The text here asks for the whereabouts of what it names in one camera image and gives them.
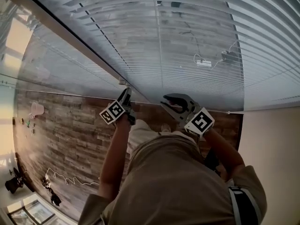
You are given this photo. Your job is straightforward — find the white floor cable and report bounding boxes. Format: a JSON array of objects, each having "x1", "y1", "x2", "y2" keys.
[{"x1": 45, "y1": 167, "x2": 100, "y2": 186}]

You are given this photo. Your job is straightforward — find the person's left forearm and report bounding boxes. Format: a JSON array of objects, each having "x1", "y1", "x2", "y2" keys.
[{"x1": 98, "y1": 118, "x2": 132, "y2": 199}]

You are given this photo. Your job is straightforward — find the black device pile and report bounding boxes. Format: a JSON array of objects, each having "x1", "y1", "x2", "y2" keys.
[{"x1": 41, "y1": 176, "x2": 62, "y2": 207}]

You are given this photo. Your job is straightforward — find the framed glass panel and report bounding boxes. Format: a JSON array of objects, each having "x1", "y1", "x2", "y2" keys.
[{"x1": 7, "y1": 193, "x2": 78, "y2": 225}]

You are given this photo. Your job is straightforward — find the black office chair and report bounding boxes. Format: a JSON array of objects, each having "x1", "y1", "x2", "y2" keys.
[{"x1": 4, "y1": 167, "x2": 25, "y2": 194}]

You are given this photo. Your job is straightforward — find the black arm strap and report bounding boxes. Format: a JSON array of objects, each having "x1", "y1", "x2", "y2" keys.
[{"x1": 227, "y1": 186, "x2": 263, "y2": 225}]

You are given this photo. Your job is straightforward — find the person's t-shirt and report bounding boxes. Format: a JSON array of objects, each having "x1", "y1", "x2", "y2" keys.
[{"x1": 78, "y1": 131, "x2": 268, "y2": 225}]

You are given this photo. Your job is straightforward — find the person's light shorts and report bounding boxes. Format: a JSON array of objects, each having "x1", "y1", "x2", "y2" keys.
[{"x1": 127, "y1": 120, "x2": 165, "y2": 154}]

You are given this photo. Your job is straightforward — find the black floor box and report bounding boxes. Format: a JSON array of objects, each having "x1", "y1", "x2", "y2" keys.
[{"x1": 221, "y1": 51, "x2": 240, "y2": 63}]

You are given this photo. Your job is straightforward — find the pink bucket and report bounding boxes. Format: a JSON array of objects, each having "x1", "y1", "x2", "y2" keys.
[{"x1": 29, "y1": 101, "x2": 45, "y2": 119}]

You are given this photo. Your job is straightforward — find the white window blind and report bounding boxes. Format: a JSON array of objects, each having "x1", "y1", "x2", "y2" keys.
[
  {"x1": 0, "y1": 3, "x2": 132, "y2": 103},
  {"x1": 0, "y1": 0, "x2": 150, "y2": 104},
  {"x1": 21, "y1": 0, "x2": 300, "y2": 112}
]

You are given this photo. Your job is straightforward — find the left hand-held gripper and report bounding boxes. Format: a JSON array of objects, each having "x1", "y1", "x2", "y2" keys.
[{"x1": 99, "y1": 88, "x2": 136, "y2": 126}]

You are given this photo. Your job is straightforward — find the person's right forearm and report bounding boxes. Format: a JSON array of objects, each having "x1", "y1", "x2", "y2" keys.
[{"x1": 203, "y1": 127, "x2": 246, "y2": 180}]

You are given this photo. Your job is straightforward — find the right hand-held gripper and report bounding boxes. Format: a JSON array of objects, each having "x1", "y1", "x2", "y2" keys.
[{"x1": 160, "y1": 94, "x2": 216, "y2": 138}]

